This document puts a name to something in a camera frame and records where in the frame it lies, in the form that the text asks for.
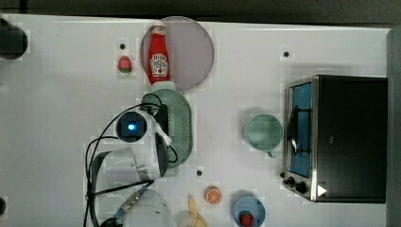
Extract green plastic strainer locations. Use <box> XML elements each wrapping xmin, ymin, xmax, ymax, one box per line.
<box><xmin>142</xmin><ymin>89</ymin><xmax>193</xmax><ymax>168</ymax></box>

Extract red strawberry in bowl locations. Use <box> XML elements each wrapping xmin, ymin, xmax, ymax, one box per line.
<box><xmin>239</xmin><ymin>212</ymin><xmax>253</xmax><ymax>227</ymax></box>

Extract orange slice toy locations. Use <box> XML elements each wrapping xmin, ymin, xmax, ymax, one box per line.
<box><xmin>204</xmin><ymin>185</ymin><xmax>222</xmax><ymax>204</ymax></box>

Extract silver toaster oven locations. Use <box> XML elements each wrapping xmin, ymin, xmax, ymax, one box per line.
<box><xmin>280</xmin><ymin>75</ymin><xmax>388</xmax><ymax>203</ymax></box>

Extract blue small bowl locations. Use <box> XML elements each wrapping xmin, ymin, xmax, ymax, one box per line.
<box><xmin>233</xmin><ymin>197</ymin><xmax>266</xmax><ymax>227</ymax></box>

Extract red plush ketchup bottle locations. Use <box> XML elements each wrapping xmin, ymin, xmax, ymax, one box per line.
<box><xmin>148</xmin><ymin>21</ymin><xmax>170</xmax><ymax>84</ymax></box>

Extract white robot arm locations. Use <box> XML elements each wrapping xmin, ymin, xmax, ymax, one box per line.
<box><xmin>87</xmin><ymin>103</ymin><xmax>172</xmax><ymax>227</ymax></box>

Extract black cylinder at left edge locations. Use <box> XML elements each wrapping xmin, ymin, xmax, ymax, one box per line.
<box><xmin>0</xmin><ymin>19</ymin><xmax>28</xmax><ymax>60</ymax></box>

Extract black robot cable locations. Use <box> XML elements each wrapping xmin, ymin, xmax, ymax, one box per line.
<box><xmin>82</xmin><ymin>93</ymin><xmax>179</xmax><ymax>227</ymax></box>

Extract green plastic cup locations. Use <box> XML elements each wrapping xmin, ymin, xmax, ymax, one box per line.
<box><xmin>242</xmin><ymin>113</ymin><xmax>284</xmax><ymax>158</ymax></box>

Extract red toy strawberry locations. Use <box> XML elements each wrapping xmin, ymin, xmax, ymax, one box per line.
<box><xmin>117</xmin><ymin>56</ymin><xmax>132</xmax><ymax>73</ymax></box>

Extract pink round plate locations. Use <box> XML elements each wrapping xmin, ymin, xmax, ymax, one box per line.
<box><xmin>140</xmin><ymin>16</ymin><xmax>215</xmax><ymax>92</ymax></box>

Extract white gripper with camera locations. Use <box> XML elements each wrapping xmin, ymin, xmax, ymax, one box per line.
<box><xmin>115</xmin><ymin>110</ymin><xmax>172</xmax><ymax>146</ymax></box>

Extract toy banana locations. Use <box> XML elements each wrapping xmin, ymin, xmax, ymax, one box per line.
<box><xmin>176</xmin><ymin>195</ymin><xmax>208</xmax><ymax>227</ymax></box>

